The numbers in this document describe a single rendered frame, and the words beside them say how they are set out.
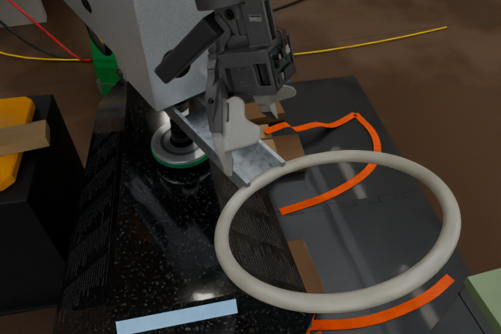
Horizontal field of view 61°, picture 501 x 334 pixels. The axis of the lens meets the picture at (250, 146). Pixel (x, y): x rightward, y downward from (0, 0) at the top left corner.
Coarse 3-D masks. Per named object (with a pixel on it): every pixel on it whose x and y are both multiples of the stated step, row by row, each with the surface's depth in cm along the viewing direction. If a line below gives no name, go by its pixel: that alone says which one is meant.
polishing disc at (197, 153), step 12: (156, 132) 148; (168, 132) 148; (156, 144) 144; (168, 144) 144; (192, 144) 144; (156, 156) 141; (168, 156) 140; (180, 156) 140; (192, 156) 140; (204, 156) 141
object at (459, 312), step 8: (464, 288) 114; (464, 296) 114; (456, 304) 118; (464, 304) 115; (472, 304) 112; (448, 312) 123; (456, 312) 119; (464, 312) 115; (472, 312) 112; (480, 312) 109; (440, 320) 128; (448, 320) 124; (456, 320) 120; (464, 320) 116; (472, 320) 113; (480, 320) 109; (432, 328) 134; (440, 328) 129; (448, 328) 125; (456, 328) 121; (464, 328) 117; (472, 328) 113; (480, 328) 110; (488, 328) 107
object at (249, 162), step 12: (120, 72) 137; (204, 96) 126; (168, 108) 123; (204, 108) 127; (180, 120) 119; (192, 120) 124; (204, 120) 123; (192, 132) 115; (204, 132) 120; (204, 144) 111; (264, 144) 110; (216, 156) 108; (240, 156) 113; (252, 156) 113; (264, 156) 111; (276, 156) 106; (240, 168) 109; (252, 168) 109; (264, 168) 109; (240, 180) 102
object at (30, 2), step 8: (16, 0) 356; (24, 0) 357; (32, 0) 359; (40, 0) 368; (0, 8) 357; (8, 8) 359; (16, 8) 360; (24, 8) 362; (32, 8) 364; (40, 8) 366; (0, 16) 362; (8, 16) 363; (16, 16) 365; (24, 16) 367; (32, 16) 369; (40, 16) 370; (0, 24) 366; (8, 24) 368; (16, 24) 370; (24, 24) 371
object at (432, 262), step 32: (320, 160) 106; (352, 160) 104; (384, 160) 99; (448, 192) 82; (224, 224) 90; (448, 224) 74; (224, 256) 81; (448, 256) 70; (256, 288) 72; (384, 288) 66; (416, 288) 67
